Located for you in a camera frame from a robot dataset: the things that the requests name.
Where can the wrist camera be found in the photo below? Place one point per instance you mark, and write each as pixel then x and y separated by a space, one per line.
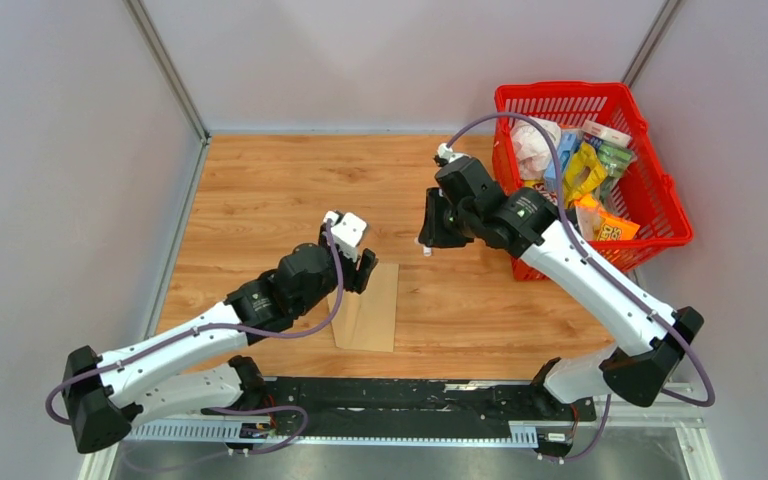
pixel 445 155
pixel 348 231

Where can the red plastic basket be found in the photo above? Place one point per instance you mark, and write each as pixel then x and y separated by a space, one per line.
pixel 645 194

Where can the white crumpled bag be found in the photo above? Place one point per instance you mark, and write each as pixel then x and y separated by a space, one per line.
pixel 531 151

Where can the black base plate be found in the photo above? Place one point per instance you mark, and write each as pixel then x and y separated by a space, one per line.
pixel 412 408

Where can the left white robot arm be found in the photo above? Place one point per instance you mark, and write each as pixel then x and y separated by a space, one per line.
pixel 104 396

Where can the green packet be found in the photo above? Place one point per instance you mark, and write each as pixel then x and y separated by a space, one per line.
pixel 615 160

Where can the orange snack bag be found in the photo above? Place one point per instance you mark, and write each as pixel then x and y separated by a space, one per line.
pixel 596 223

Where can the brown paper envelope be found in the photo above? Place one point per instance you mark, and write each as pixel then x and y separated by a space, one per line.
pixel 367 321

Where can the aluminium frame rail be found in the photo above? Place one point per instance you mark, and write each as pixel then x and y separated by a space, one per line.
pixel 549 441

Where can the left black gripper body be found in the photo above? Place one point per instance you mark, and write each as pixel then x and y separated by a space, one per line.
pixel 354 279

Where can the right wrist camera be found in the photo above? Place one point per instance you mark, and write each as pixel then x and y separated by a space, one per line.
pixel 445 155

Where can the blue box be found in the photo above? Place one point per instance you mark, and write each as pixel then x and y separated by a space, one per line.
pixel 567 146

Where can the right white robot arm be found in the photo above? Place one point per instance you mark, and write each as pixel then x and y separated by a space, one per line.
pixel 649 336

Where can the white red small box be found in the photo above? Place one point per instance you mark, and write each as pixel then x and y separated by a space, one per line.
pixel 605 133

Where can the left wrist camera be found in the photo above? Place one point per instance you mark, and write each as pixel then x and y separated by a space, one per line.
pixel 348 231

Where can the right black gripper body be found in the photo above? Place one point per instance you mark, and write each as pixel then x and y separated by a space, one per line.
pixel 468 221

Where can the yellow snack bag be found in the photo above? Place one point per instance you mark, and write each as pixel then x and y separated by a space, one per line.
pixel 584 174

